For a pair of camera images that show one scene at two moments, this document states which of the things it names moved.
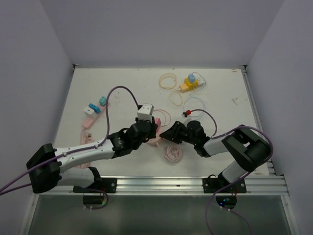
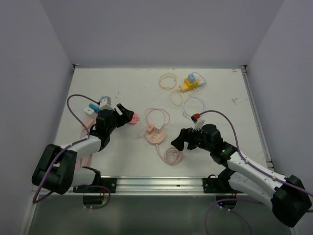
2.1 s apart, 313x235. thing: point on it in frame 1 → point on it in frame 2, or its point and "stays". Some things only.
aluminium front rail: [259, 185] stays
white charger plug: [145, 112] → [105, 104]
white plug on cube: [200, 82] stays
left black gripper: [153, 129] → [125, 117]
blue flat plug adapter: [96, 108] stays
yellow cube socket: [190, 86] stays
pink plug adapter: [158, 121] → [134, 119]
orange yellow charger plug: [184, 87] stays
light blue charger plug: [191, 78] stays
